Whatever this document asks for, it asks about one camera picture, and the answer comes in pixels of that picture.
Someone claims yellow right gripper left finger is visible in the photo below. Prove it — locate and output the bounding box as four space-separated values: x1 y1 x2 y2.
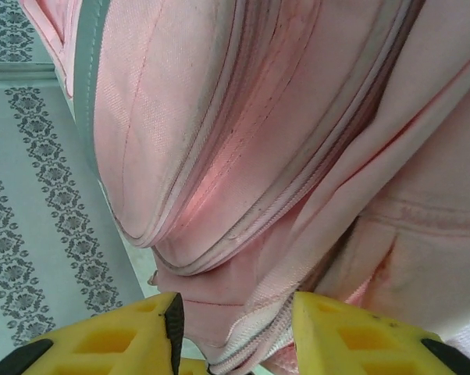
0 291 185 375

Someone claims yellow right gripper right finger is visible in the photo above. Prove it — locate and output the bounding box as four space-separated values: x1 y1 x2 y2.
291 291 470 375

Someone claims pink backpack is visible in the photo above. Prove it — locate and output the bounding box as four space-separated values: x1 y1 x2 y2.
18 0 470 375

